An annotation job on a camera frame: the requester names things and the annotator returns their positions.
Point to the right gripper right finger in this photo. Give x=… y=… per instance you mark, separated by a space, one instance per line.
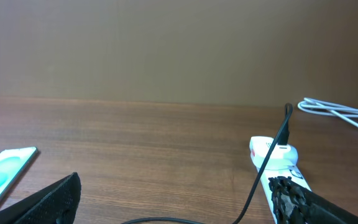
x=294 y=204

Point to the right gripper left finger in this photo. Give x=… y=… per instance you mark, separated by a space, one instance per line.
x=55 y=204

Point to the teal screen Galaxy smartphone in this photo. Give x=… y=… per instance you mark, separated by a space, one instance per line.
x=13 y=163

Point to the white USB charger plug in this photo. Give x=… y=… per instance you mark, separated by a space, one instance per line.
x=281 y=157

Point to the white power strip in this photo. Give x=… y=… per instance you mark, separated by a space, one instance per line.
x=291 y=171

